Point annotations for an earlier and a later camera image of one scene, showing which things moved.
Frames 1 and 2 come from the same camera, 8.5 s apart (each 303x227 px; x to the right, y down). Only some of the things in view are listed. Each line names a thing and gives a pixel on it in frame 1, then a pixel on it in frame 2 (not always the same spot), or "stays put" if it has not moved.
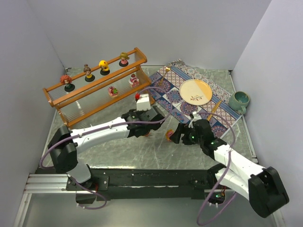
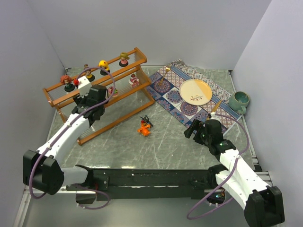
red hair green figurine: (66, 79) stays put
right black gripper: (185, 133) -> (195, 130)
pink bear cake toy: (133, 81) stays put
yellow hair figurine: (104, 68) stays put
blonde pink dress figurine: (124, 57) stays put
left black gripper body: (153, 116) -> (79, 101)
